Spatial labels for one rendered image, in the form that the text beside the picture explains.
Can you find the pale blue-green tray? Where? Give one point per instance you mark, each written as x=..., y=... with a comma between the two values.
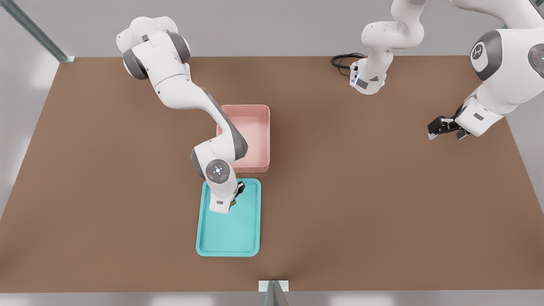
x=231, y=233

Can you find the pink rectangular box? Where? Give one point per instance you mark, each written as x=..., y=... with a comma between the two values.
x=255, y=136

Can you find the silver frame post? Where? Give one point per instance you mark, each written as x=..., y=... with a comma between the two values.
x=274, y=293
x=34, y=29

